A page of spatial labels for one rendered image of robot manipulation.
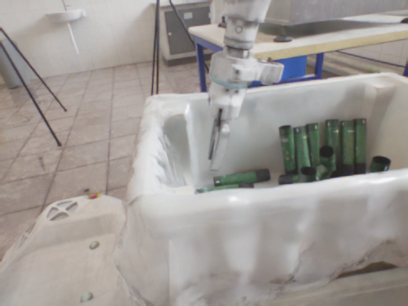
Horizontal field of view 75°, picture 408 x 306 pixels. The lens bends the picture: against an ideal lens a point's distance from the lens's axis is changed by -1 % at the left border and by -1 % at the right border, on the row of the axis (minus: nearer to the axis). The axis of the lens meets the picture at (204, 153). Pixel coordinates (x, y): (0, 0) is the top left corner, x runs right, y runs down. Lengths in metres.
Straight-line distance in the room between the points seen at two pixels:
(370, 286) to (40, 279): 0.76
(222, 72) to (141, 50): 4.22
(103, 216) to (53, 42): 4.09
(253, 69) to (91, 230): 0.65
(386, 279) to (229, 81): 0.44
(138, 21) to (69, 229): 4.04
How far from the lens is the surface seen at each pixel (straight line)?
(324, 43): 0.86
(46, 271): 0.89
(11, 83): 4.65
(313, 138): 0.72
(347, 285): 0.56
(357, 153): 0.78
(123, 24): 4.66
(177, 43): 4.07
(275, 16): 0.96
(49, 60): 4.85
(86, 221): 0.89
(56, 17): 4.28
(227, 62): 0.51
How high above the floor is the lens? 0.90
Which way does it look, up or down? 31 degrees down
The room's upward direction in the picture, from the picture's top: 6 degrees counter-clockwise
